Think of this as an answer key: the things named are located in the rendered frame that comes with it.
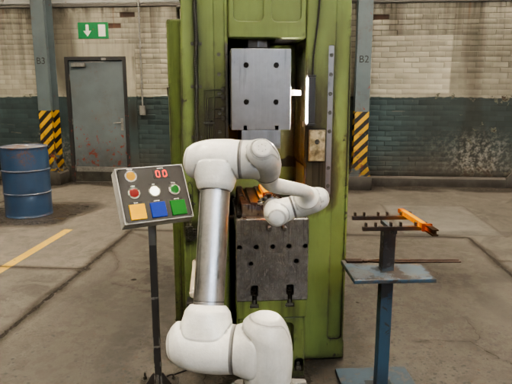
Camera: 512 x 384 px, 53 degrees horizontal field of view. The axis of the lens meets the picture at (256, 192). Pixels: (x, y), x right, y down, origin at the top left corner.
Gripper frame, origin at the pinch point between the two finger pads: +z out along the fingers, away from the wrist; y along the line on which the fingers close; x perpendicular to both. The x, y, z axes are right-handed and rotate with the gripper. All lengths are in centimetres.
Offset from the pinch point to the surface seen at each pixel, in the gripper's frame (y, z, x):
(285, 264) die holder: 9.8, 3.6, -37.1
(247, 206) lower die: -9.8, 9.8, -6.7
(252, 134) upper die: -7.1, 10.1, 30.5
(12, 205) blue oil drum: -278, 390, -91
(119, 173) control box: -71, -8, 14
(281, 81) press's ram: 7, 10, 57
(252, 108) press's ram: -7.1, 10.2, 43.5
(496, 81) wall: 420, 546, 65
